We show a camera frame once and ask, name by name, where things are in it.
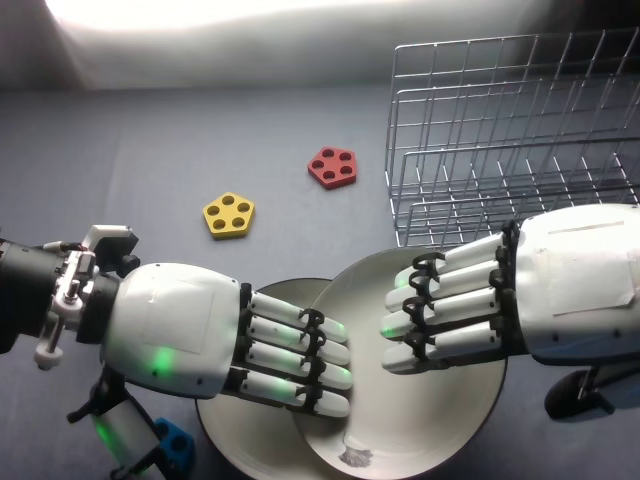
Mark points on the grey table cloth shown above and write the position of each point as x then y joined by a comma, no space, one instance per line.
150,150

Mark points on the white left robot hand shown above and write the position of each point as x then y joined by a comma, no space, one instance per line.
170,320

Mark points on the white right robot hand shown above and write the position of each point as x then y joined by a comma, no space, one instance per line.
575,285

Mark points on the red pentagon block with holes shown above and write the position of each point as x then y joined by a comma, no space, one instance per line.
334,164

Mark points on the blue pentagon block with holes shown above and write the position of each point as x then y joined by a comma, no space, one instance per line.
177,442

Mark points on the yellow pentagon block with holes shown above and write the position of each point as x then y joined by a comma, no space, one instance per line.
229,214

